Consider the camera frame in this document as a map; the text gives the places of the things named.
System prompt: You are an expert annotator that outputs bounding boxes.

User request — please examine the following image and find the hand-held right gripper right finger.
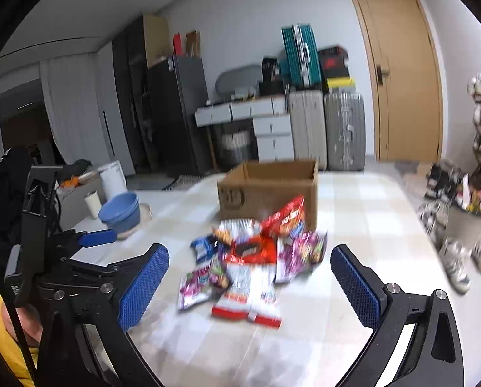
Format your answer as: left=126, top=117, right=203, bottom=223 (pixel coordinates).
left=330, top=244, right=466, bottom=387

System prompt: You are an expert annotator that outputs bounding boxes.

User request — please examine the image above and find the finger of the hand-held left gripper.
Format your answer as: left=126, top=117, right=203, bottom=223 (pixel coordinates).
left=65, top=228, right=118, bottom=251

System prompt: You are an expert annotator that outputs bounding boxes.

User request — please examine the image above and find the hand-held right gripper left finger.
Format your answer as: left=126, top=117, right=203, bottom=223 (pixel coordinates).
left=37, top=243, right=171, bottom=387

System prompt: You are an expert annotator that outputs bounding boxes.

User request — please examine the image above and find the pile of snack packets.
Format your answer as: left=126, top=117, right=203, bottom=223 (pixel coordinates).
left=177, top=195, right=329, bottom=329

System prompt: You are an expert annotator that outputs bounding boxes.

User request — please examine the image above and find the brown cardboard box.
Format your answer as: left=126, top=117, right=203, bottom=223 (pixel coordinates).
left=217, top=160, right=319, bottom=230

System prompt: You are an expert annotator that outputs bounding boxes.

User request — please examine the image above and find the person's left forearm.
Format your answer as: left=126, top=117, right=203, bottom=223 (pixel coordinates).
left=0, top=294, right=44, bottom=387

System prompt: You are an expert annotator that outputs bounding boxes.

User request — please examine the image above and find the stack of blue bowls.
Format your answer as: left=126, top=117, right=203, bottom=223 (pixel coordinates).
left=98, top=192, right=141, bottom=234

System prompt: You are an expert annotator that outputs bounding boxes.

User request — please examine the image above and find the white cup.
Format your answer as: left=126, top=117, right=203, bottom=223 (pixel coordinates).
left=84, top=191, right=101, bottom=219

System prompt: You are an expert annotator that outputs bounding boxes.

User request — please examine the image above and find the black backpack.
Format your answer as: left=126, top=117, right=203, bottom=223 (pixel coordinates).
left=0, top=148, right=34, bottom=291

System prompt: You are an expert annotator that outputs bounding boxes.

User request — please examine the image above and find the beige round plate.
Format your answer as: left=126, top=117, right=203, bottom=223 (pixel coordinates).
left=115, top=202, right=153, bottom=239

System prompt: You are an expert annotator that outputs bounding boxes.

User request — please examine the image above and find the white bucket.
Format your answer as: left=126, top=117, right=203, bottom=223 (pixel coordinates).
left=99, top=160, right=127, bottom=199

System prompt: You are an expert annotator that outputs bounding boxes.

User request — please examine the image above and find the red orange snack bag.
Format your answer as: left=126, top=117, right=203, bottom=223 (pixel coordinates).
left=260, top=195, right=306, bottom=236

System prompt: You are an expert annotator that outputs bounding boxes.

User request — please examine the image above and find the dotted grey rug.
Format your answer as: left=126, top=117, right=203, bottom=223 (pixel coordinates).
left=163, top=174, right=209, bottom=191

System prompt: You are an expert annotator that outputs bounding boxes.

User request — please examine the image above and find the white curtain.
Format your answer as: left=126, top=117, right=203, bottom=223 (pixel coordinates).
left=39, top=44, right=136, bottom=176

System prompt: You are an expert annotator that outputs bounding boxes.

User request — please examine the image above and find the grey trash bin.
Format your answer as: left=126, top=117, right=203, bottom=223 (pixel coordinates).
left=444, top=173, right=481, bottom=251

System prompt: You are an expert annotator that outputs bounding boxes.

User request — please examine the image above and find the pile of dark shoes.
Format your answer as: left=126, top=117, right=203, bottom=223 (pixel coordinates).
left=418, top=161, right=467, bottom=234

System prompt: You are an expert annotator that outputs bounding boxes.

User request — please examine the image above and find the black refrigerator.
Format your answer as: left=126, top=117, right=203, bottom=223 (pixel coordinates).
left=146, top=55, right=215, bottom=176

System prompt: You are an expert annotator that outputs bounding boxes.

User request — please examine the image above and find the tall wooden cabinet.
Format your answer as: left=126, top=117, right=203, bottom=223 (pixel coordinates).
left=112, top=14, right=171, bottom=174

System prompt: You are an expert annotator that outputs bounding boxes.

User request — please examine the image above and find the silver suitcase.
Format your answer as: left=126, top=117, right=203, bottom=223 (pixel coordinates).
left=323, top=92, right=366, bottom=171

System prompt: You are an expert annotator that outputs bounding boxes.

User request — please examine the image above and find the striped laundry basket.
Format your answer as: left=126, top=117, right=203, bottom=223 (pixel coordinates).
left=218, top=129, right=257, bottom=170

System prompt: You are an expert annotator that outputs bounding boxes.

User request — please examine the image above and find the beige suitcase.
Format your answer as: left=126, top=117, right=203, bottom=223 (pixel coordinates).
left=288, top=89, right=328, bottom=171

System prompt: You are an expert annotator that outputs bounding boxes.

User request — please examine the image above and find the white desk with drawers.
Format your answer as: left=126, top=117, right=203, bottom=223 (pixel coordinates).
left=195, top=96, right=295, bottom=170

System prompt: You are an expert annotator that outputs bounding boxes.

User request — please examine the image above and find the yellow black box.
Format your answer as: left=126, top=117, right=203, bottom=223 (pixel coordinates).
left=325, top=77, right=356, bottom=94

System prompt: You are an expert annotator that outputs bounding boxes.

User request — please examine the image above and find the wooden door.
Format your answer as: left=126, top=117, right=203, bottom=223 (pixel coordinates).
left=346, top=0, right=444, bottom=163

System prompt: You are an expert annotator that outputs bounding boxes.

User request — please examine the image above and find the stack of shoe boxes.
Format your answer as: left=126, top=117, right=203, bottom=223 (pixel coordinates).
left=318, top=45, right=351, bottom=81

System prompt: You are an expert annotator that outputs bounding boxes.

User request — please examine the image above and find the black bag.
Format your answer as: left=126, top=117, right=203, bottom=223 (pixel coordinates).
left=259, top=56, right=285, bottom=95

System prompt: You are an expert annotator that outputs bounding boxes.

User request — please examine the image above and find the teal suitcase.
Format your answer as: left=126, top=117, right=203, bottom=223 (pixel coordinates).
left=281, top=24, right=322, bottom=89

